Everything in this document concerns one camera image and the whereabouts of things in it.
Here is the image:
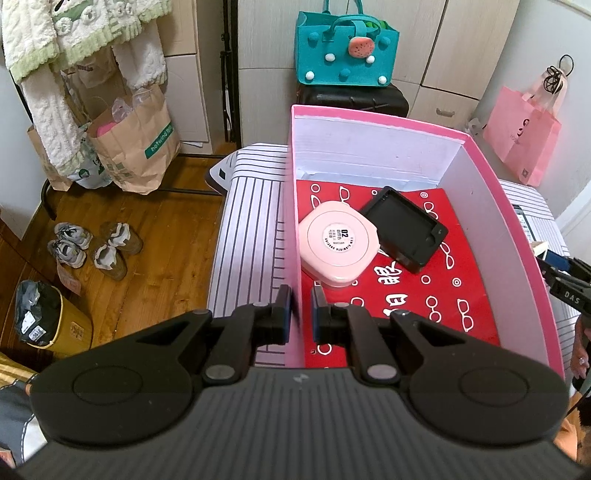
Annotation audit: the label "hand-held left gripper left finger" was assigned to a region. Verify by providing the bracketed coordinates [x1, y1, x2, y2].
[135, 284, 294, 387]

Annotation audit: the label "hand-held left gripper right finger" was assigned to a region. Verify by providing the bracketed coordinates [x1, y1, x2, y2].
[311, 286, 463, 387]

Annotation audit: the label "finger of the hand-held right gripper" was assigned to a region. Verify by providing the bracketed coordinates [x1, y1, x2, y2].
[536, 251, 591, 281]

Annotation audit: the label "pink cardboard box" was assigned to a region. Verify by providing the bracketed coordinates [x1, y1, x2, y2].
[279, 104, 567, 384]

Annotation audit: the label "person's right hand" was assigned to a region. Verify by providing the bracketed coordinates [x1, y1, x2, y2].
[571, 318, 591, 385]

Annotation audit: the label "pink round case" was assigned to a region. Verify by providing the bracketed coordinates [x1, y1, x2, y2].
[298, 200, 380, 286]

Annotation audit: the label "striped bed sheet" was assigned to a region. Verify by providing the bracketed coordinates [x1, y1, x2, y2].
[205, 142, 571, 370]

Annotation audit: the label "red printed paper sheet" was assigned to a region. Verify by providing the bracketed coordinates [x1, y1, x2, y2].
[295, 179, 502, 359]

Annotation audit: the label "black rectangular tray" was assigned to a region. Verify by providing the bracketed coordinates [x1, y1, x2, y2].
[359, 185, 450, 274]

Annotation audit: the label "pink paper shopping bag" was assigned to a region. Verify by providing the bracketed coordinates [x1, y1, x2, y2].
[482, 69, 563, 186]

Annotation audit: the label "brown fleece-lined slipper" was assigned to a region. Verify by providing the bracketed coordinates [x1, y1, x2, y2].
[92, 244, 128, 282]
[99, 222, 144, 256]

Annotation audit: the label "black clothes rack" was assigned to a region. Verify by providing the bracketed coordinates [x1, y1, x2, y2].
[41, 150, 228, 219]

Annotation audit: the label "black suitcase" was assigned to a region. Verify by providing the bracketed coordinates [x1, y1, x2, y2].
[295, 82, 411, 119]

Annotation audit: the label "yellow waste bin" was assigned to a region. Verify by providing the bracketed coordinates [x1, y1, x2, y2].
[14, 279, 93, 359]

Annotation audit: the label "brown paper bag green label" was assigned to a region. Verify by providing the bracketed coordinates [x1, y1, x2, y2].
[87, 85, 182, 195]

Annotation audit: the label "pink paper tag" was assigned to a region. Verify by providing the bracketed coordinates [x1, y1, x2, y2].
[58, 268, 84, 296]

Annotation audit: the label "grey white sneaker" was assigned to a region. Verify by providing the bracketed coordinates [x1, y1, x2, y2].
[54, 223, 93, 248]
[48, 239, 88, 269]

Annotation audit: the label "white cardboard box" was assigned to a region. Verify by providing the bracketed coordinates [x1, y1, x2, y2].
[154, 0, 214, 145]

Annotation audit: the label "green white plastic bag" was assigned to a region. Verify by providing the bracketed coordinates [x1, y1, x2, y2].
[67, 124, 114, 188]

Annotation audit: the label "black tripod stand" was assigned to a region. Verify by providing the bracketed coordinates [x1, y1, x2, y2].
[222, 0, 242, 144]

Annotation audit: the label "black plastic bin bag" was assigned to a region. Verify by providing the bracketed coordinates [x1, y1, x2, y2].
[14, 280, 64, 348]

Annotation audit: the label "teal felt tote bag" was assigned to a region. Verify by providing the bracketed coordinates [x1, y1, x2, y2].
[295, 0, 400, 86]

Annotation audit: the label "light wooden wardrobe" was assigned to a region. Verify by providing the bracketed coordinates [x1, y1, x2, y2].
[238, 0, 509, 132]

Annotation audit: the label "yellow striped cloth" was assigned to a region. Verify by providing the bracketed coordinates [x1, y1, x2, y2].
[0, 352, 43, 385]

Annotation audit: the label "grey cloth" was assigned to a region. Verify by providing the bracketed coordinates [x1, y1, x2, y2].
[0, 378, 48, 468]

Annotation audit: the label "plain brown paper bag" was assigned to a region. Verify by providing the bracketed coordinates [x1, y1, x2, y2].
[27, 124, 75, 192]

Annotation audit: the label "white green fluffy garment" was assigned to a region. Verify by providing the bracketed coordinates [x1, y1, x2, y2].
[0, 0, 174, 171]

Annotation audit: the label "black cable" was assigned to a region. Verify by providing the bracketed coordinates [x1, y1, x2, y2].
[566, 382, 591, 418]

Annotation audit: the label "black hair ties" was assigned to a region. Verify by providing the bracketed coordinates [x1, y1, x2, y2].
[545, 54, 574, 93]

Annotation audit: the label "brown paper bag with handles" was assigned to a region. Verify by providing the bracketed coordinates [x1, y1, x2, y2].
[61, 58, 119, 117]

